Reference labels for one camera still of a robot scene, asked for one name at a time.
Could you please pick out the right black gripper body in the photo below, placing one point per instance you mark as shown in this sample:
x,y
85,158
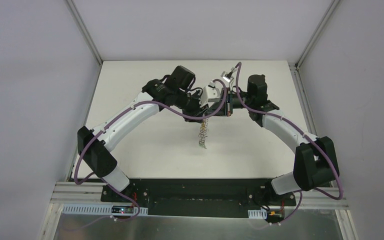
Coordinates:
x,y
229,106

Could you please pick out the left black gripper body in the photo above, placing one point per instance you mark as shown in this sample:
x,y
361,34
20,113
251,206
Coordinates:
x,y
196,108

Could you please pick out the metal disc with key rings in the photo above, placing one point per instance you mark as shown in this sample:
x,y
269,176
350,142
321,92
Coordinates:
x,y
202,135

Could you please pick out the key with yellow tag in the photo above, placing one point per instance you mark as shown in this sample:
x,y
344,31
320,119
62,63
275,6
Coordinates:
x,y
204,125

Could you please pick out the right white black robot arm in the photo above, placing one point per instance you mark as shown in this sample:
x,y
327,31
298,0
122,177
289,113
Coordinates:
x,y
315,161

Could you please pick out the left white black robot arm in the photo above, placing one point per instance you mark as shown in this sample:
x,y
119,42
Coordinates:
x,y
95,145

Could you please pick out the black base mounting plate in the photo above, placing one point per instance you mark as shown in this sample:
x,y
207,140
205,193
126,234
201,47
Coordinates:
x,y
200,197

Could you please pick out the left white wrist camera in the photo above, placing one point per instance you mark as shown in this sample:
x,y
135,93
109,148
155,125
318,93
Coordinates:
x,y
210,94

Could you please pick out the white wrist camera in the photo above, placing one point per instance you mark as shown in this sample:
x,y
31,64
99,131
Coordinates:
x,y
228,76
210,94

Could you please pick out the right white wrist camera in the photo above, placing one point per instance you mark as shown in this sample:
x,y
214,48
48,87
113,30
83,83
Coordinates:
x,y
228,76

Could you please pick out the right aluminium frame post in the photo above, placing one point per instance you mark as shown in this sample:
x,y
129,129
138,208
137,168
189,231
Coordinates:
x,y
317,33

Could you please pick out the aluminium frame post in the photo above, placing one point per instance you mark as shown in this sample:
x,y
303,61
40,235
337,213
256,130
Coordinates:
x,y
78,20
317,33

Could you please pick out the right white slotted cable duct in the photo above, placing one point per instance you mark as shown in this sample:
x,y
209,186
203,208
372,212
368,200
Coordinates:
x,y
257,214

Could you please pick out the white slotted cable duct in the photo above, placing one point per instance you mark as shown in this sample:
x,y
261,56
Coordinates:
x,y
257,214
104,210

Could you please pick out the left aluminium frame post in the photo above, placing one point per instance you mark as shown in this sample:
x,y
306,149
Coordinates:
x,y
78,20

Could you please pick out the left white slotted cable duct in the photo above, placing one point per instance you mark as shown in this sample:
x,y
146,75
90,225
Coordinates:
x,y
104,210

